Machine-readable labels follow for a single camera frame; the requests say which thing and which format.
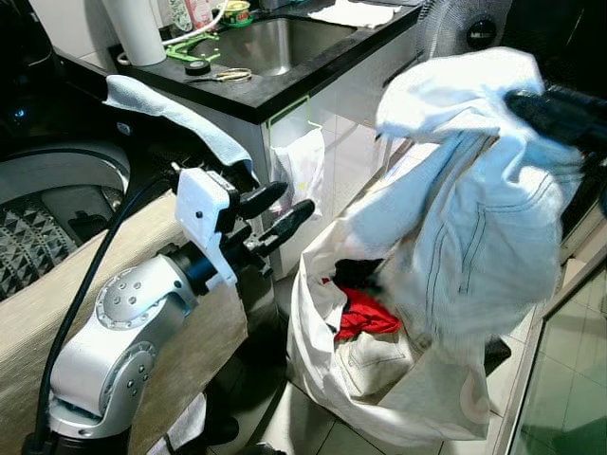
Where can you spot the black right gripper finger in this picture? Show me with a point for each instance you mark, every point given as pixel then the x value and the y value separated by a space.
pixel 545 116
pixel 580 102

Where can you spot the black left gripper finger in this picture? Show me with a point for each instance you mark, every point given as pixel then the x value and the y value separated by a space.
pixel 285 226
pixel 261 199

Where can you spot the white denim garment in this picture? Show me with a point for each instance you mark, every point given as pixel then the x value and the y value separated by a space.
pixel 474 237

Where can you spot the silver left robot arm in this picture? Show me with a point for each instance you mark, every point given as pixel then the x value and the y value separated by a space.
pixel 123 313

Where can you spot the black top-load washing machine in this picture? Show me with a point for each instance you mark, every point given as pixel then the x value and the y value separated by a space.
pixel 76 123

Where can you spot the white plastic bag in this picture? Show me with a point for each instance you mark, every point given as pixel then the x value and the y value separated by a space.
pixel 299 166

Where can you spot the black garment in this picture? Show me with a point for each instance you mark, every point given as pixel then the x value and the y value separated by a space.
pixel 353 273

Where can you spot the grey electric fan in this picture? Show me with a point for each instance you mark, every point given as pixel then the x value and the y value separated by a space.
pixel 479 30

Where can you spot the beige towel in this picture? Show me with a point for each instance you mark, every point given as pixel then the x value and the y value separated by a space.
pixel 199 355

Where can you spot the red garment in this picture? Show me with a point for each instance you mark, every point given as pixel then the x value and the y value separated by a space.
pixel 365 315

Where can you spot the white cabinet with black countertop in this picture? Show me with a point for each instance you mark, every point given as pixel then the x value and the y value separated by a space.
pixel 351 114

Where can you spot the light blue cloth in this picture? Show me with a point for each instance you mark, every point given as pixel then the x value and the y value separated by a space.
pixel 171 109

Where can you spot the metal scissors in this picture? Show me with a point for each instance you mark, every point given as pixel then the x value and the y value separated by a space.
pixel 232 74

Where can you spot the black round lid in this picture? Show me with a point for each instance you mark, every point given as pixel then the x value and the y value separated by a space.
pixel 197 67

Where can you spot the steel sink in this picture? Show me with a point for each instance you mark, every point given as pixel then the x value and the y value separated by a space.
pixel 275 43

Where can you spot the cream garment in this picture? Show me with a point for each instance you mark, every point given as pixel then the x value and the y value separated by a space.
pixel 379 362

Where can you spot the green plastic hanger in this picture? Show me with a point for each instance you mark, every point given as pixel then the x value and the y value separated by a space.
pixel 190 47

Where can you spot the green round tin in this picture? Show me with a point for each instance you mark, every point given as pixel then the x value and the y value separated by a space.
pixel 235 12

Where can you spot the white fabric laundry bag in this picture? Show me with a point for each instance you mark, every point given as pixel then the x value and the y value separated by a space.
pixel 379 409

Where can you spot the white cloth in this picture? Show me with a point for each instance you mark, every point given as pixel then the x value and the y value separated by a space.
pixel 356 13

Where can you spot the white cylindrical container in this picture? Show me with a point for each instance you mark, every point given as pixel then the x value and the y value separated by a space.
pixel 135 28

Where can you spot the steel washer drum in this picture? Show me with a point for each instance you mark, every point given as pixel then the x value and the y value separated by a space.
pixel 28 246

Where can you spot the green tinted glass door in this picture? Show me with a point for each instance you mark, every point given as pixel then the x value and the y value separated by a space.
pixel 564 379

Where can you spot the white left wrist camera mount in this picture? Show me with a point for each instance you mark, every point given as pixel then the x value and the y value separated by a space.
pixel 204 213

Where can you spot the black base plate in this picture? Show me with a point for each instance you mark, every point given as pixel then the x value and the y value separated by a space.
pixel 498 355

